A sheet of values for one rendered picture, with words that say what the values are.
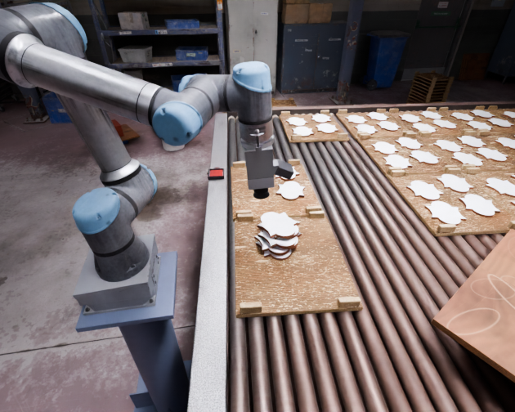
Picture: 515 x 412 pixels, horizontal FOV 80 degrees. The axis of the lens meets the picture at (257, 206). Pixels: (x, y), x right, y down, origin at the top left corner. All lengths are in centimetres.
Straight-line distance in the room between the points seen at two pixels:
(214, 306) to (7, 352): 160
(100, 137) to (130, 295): 44
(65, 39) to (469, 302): 109
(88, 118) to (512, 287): 113
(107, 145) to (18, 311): 176
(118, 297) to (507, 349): 94
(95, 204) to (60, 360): 139
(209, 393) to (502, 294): 73
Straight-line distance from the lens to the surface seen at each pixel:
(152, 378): 141
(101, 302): 102
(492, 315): 91
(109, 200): 86
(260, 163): 70
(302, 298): 91
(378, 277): 104
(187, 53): 559
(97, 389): 197
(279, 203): 124
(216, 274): 99
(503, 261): 108
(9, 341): 238
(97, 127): 89
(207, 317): 90
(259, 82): 64
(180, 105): 56
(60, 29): 86
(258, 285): 93
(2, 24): 79
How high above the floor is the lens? 165
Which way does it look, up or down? 36 degrees down
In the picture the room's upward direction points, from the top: straight up
